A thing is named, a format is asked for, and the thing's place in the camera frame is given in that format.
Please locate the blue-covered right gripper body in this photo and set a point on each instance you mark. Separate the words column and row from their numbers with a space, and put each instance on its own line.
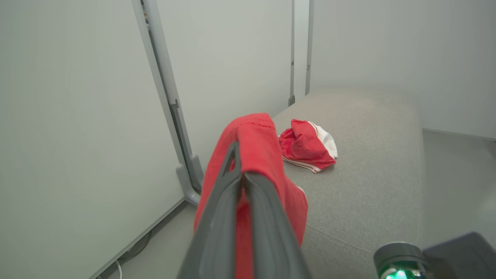
column 457, row 259

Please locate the red white striped garment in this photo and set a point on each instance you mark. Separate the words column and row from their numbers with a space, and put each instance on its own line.
column 306, row 145

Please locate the wide white partition panel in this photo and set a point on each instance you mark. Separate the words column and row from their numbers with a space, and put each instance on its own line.
column 77, row 116

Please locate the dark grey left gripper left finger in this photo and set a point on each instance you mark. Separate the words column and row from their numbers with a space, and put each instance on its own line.
column 217, row 217

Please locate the short grey partition foot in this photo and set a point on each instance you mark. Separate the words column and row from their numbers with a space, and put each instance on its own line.
column 197, row 172
column 186, row 186

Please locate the grey fabric sofa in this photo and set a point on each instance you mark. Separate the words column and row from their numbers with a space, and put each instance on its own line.
column 368, row 174

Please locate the plain red garment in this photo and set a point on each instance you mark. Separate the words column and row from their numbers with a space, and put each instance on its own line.
column 259, row 143

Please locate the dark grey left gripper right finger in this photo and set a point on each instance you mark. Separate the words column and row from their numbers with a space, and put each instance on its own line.
column 267, row 232

